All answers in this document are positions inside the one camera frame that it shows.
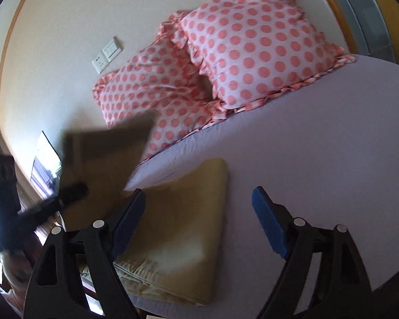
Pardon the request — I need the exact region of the bed with lavender sheet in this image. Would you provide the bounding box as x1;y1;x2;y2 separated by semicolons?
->
122;53;399;319

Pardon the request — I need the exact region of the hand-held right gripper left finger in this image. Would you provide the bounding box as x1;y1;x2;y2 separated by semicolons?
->
23;188;147;319

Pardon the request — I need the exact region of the small pink polka dot pillow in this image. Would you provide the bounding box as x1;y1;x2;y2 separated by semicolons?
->
92;11;228;164

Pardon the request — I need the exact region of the large pink polka dot pillow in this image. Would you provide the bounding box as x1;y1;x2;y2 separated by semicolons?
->
178;0;357;114

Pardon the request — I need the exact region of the person's left forearm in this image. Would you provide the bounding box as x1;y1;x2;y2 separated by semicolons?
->
0;249;35;308

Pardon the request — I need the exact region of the white wall switch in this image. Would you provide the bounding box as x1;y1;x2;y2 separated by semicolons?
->
101;35;124;61

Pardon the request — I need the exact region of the tan blanket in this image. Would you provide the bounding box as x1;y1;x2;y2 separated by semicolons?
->
58;110;231;307

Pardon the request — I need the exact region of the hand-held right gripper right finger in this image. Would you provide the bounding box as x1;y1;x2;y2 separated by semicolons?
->
252;186;378;319

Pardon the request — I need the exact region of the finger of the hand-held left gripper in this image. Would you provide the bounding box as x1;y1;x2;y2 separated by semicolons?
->
18;182;90;237

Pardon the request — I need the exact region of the white wall socket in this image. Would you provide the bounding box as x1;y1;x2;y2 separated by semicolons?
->
91;53;112;75

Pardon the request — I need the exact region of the glass picture frame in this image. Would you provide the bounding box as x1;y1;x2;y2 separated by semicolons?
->
31;131;63;204

